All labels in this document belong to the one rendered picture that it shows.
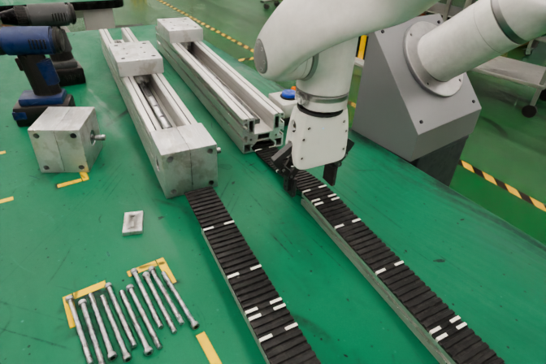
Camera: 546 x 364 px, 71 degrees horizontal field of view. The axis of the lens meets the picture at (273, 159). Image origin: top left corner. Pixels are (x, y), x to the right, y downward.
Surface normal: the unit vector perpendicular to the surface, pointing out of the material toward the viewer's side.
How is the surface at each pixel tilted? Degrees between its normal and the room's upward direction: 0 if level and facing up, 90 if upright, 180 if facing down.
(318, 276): 0
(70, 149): 90
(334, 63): 92
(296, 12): 65
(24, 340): 0
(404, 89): 46
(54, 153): 90
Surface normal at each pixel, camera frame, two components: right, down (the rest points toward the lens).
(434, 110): 0.47, -0.25
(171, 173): 0.46, 0.50
